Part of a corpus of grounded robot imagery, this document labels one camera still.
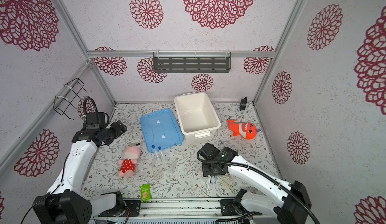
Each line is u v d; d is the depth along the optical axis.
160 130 1.04
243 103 1.12
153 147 0.79
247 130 0.94
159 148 0.78
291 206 0.38
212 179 0.83
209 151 0.59
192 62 0.95
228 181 0.83
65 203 0.38
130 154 0.86
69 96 0.78
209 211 0.73
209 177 0.83
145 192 0.78
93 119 0.60
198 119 1.14
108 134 0.69
